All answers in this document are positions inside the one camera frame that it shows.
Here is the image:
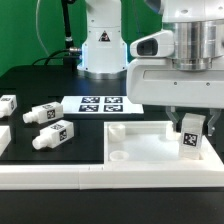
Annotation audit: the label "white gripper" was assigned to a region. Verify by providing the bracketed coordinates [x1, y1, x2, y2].
[126, 56, 224, 136]

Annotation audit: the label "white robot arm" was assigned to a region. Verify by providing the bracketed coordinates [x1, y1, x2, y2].
[78, 0, 224, 134]

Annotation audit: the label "white L-shaped obstacle fence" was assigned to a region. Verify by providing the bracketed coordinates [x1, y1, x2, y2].
[0, 139, 224, 190]

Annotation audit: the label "white AprilTag base sheet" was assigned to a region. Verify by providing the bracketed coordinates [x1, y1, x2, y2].
[62, 96, 143, 114]

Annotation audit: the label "white part left edge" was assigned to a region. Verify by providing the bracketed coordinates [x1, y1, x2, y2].
[0, 126, 11, 156]

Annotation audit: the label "wrist camera black-lens housing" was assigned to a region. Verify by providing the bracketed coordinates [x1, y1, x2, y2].
[130, 30, 174, 58]

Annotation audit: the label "black cables behind table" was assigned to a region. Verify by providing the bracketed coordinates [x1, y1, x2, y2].
[31, 0, 83, 67]

